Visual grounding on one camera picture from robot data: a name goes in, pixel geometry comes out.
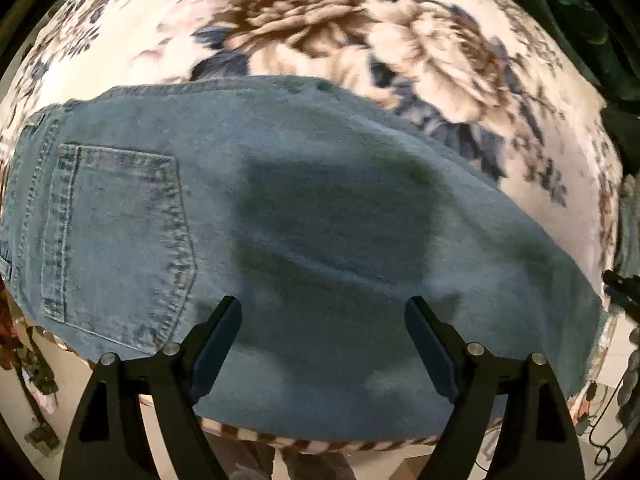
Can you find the blue denim jeans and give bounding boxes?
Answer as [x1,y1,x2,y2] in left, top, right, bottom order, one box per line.
[1,77,601,441]

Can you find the black cable on floor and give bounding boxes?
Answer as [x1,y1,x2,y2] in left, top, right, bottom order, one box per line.
[574,358,640,470]

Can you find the floral and checkered bed blanket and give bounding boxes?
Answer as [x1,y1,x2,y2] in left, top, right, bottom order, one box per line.
[0,0,626,456]

